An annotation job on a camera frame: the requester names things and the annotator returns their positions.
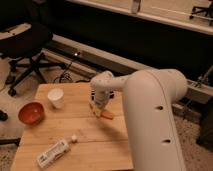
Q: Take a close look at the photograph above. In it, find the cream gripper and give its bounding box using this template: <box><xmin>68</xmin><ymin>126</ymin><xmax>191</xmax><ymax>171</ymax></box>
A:
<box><xmin>89</xmin><ymin>90</ymin><xmax>110</xmax><ymax>117</ymax></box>

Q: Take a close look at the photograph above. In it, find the orange pepper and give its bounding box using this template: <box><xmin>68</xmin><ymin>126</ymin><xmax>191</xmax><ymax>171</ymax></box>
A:
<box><xmin>101</xmin><ymin>111</ymin><xmax>114</xmax><ymax>120</ymax></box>

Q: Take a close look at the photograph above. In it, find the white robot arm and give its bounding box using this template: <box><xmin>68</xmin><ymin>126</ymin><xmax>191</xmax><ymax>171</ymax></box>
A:
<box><xmin>90</xmin><ymin>69</ymin><xmax>187</xmax><ymax>171</ymax></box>

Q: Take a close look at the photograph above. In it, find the black striped sponge block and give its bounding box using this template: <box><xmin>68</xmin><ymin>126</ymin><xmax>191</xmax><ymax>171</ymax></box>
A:
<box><xmin>91</xmin><ymin>90</ymin><xmax>114</xmax><ymax>100</ymax></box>

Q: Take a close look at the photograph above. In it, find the white paper cup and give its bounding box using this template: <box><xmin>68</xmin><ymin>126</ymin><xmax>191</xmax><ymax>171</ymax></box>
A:
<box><xmin>47</xmin><ymin>88</ymin><xmax>64</xmax><ymax>109</ymax></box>

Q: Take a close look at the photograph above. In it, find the white tube bottle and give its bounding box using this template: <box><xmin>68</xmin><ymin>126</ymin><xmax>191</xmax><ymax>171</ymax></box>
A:
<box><xmin>36</xmin><ymin>135</ymin><xmax>78</xmax><ymax>169</ymax></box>

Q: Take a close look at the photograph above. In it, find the red bowl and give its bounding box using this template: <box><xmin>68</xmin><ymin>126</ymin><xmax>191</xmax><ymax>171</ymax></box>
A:
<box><xmin>18</xmin><ymin>102</ymin><xmax>45</xmax><ymax>125</ymax></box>

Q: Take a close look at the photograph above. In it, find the black office chair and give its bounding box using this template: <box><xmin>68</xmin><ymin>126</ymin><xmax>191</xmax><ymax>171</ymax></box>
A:
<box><xmin>189</xmin><ymin>0</ymin><xmax>213</xmax><ymax>26</ymax></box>
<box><xmin>0</xmin><ymin>0</ymin><xmax>64</xmax><ymax>98</ymax></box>

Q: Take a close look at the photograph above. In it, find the black object at left edge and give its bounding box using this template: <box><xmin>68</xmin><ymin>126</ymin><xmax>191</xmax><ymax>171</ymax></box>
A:
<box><xmin>0</xmin><ymin>110</ymin><xmax>8</xmax><ymax>121</ymax></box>

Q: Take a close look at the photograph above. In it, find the black office chair far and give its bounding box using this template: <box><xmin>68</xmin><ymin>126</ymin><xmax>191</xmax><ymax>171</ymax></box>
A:
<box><xmin>189</xmin><ymin>0</ymin><xmax>213</xmax><ymax>26</ymax></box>

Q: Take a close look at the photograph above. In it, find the black cable on floor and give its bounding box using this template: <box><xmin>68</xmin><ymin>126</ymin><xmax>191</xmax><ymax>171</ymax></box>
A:
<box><xmin>52</xmin><ymin>51</ymin><xmax>81</xmax><ymax>84</ymax></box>

